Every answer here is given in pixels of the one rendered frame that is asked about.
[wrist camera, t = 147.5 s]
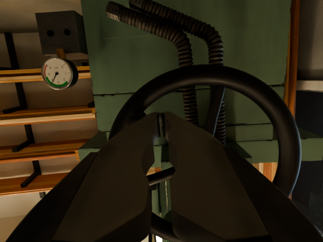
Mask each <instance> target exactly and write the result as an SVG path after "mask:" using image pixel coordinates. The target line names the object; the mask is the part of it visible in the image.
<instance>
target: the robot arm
mask: <svg viewBox="0 0 323 242"><path fill-rule="evenodd" d="M162 129H163V137H166V139H167V140H168V147H169V162H170V163H171V164H172V166H173V167H174V168H175V173H174V174H173V176H172V177H171V179H170V193H171V210H172V223H173V231H174V233H175V235H176V236H177V237H178V238H179V239H181V240H182V241H184V242H323V237H322V235H321V234H320V233H319V232H318V230H317V229H316V228H315V226H314V225H313V224H312V223H311V221H310V220H309V219H308V218H307V217H306V215H305V214H304V213H303V212H302V211H301V210H300V209H299V208H298V207H297V205H296V204H295V203H294V202H293V201H292V200H291V199H290V198H289V197H288V196H287V195H285V194H284V193H283V192H282V191H281V190H280V189H279V188H278V187H277V186H275V185H274V184H273V183H272V182H271V181H270V180H269V179H267V178H266V177H265V176H264V175H263V174H262V173H261V172H260V171H258V170H257V169H256V168H255V167H254V166H253V165H252V164H250V163H249V162H248V161H247V160H246V159H245V158H244V157H242V156H241V155H240V154H239V153H238V152H237V151H236V150H234V149H233V148H232V147H231V146H227V147H225V146H224V145H223V144H222V143H220V142H219V141H218V140H217V139H216V138H215V137H213V136H212V135H211V134H209V133H208V132H207V131H205V130H203V129H202V128H200V127H198V126H196V125H194V124H192V123H190V122H188V121H186V120H185V119H183V118H181V117H179V116H177V115H175V114H173V113H171V112H169V111H166V112H164V113H159V112H153V113H150V114H148V115H147V116H145V117H143V118H142V119H140V120H138V121H137V122H135V123H133V124H132V125H130V126H129V127H127V128H125V129H124V130H122V131H121V132H119V133H118V134H117V135H116V136H114V137H113V138H112V139H111V140H109V141H108V142H107V143H106V144H105V145H104V146H103V147H102V148H101V149H100V150H99V151H98V152H90V153H89V154H88V155H87V156H86V157H85V158H84V159H83V160H82V161H81V162H80V163H79V164H77V165H76V166H75V167H74V168H73V169H72V170H71V171H70V172H69V173H68V174H67V175H66V176H65V177H64V178H63V179H62V180H61V181H60V182H59V183H58V184H57V185H55V186H54V187H53V188H52V189H51V190H50V191H49V192H48V193H47V194H46V195H45V196H44V197H43V198H42V199H41V200H40V201H39V202H38V203H37V204H36V205H35V206H34V207H33V208H32V209H31V210H30V211H29V213H28V214H27V215H26V216H25V217H24V218H23V219H22V221H21V222H20V223H19V224H18V226H17V227H16V228H15V229H14V231H13V232H12V233H11V235H10V236H9V237H8V239H7V240H6V242H141V241H142V240H144V239H145V238H146V237H147V236H148V234H149V232H150V226H151V215H152V202H151V196H150V189H149V181H148V178H147V177H146V175H147V172H148V170H149V169H150V167H151V166H152V165H153V164H154V162H155V158H154V149H153V146H154V144H155V142H156V141H157V140H158V138H159V137H161V131H162Z"/></svg>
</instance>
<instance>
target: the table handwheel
mask: <svg viewBox="0 0 323 242"><path fill-rule="evenodd" d="M197 85H213V89H212V94H211V99H210V104H209V109H208V113H207V118H206V121H205V125H204V129H203V130H205V131H207V132H208V133H209V134H211V135H212V136H213V137H214V133H215V129H216V124H217V120H218V115H219V112H220V108H221V104H222V100H223V97H224V92H225V88H228V89H231V90H234V91H237V92H239V93H241V94H243V95H245V96H246V97H248V98H249V99H251V100H252V101H253V102H255V103H256V104H257V105H258V106H259V107H260V108H261V109H262V110H263V111H264V113H265V114H266V115H267V117H268V118H269V120H270V121H271V123H272V125H273V127H274V130H275V133H276V136H277V140H278V147H279V158H278V165H277V170H276V173H275V176H274V179H273V181H272V183H273V184H274V185H275V186H277V187H278V188H279V189H280V190H281V191H282V192H283V193H284V194H285V195H287V196H288V197H289V196H290V195H291V193H292V191H293V189H294V186H295V184H296V181H297V178H298V174H299V170H300V165H301V141H300V135H299V131H298V127H297V124H296V122H295V119H294V117H293V115H292V113H291V111H290V110H289V108H288V106H287V105H286V103H285V102H284V101H283V100H282V99H281V97H280V96H279V95H278V94H277V93H276V92H275V91H274V90H273V89H272V88H271V87H269V86H268V85H267V84H266V83H265V82H263V81H262V80H260V79H259V78H257V77H255V76H253V75H251V74H249V73H247V72H244V71H241V70H239V69H235V68H232V67H227V66H221V65H212V64H201V65H191V66H186V67H181V68H177V69H174V70H171V71H168V72H166V73H163V74H161V75H159V76H157V77H155V78H154V79H152V80H150V81H149V82H147V83H146V84H144V85H143V86H142V87H141V88H139V89H138V90H137V91H136V92H135V93H134V94H133V95H132V96H131V97H130V98H129V99H128V100H127V102H126V103H125V104H124V105H123V107H122V108H121V110H120V111H119V113H118V115H117V117H116V118H115V120H114V123H113V125H112V128H111V130H110V134H109V138H108V141H109V140H111V139H112V138H113V137H114V136H116V135H117V134H118V133H119V132H121V131H122V130H124V129H125V123H126V121H127V119H128V118H129V116H130V115H132V114H134V113H136V112H140V111H142V112H144V111H145V110H146V109H147V108H148V107H149V106H150V105H151V104H153V103H154V102H155V101H157V100H158V99H160V98H161V97H163V96H165V95H166V94H169V93H171V92H173V91H176V90H179V89H182V88H186V87H190V86H197ZM174 173H175V168H174V167H170V168H168V169H164V170H162V171H159V172H156V173H153V174H150V175H147V176H146V177H147V178H148V181H149V185H153V184H156V183H159V182H163V181H166V180H170V179H171V177H172V176H173V174H174ZM150 233H151V234H153V235H155V236H157V237H159V238H162V239H164V240H167V241H170V242H184V241H182V240H181V239H179V238H178V237H177V236H176V235H175V233H174V231H173V223H172V222H170V221H167V220H165V219H163V218H161V217H159V216H157V215H156V214H154V213H153V212H152V215H151V226H150Z"/></svg>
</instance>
